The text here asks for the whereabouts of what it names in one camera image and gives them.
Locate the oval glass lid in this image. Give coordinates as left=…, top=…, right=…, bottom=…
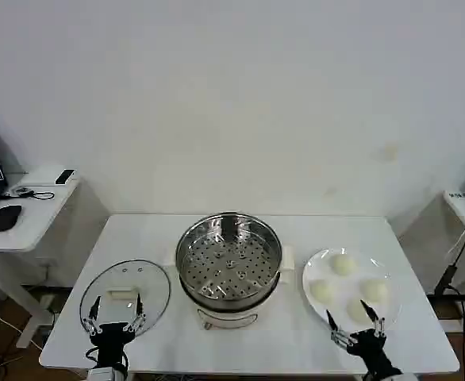
left=79, top=259, right=172, bottom=339

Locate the white steamed bun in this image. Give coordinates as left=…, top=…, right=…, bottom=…
left=360, top=279, right=389, bottom=305
left=346, top=297, right=373, bottom=322
left=331, top=253, right=355, bottom=277
left=309, top=279, right=336, bottom=306

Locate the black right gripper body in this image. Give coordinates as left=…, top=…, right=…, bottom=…
left=344, top=329, right=394, bottom=375

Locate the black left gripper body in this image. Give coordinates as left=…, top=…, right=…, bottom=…
left=89, top=322, right=136, bottom=366

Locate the white plate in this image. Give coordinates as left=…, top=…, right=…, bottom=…
left=302, top=248, right=402, bottom=333

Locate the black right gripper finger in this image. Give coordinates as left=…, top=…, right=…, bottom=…
left=326, top=310, right=356, bottom=350
left=359, top=299, right=386, bottom=339

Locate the black cable with inline plug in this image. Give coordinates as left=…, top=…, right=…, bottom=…
left=432, top=219, right=465, bottom=381

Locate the steel steamer basket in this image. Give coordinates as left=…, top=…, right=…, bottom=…
left=175, top=212, right=284, bottom=307

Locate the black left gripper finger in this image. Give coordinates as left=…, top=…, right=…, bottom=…
left=83, top=295, right=102, bottom=337
left=124, top=293, right=148, bottom=335

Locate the black cable with adapter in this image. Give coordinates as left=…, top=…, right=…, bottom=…
left=0, top=185, right=55, bottom=201

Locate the white electric cooker base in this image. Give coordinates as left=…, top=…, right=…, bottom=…
left=164, top=244, right=297, bottom=331

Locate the white side desk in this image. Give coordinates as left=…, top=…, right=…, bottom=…
left=0, top=164, right=81, bottom=350

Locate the black computer mouse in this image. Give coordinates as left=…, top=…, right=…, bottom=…
left=0, top=204, right=24, bottom=233

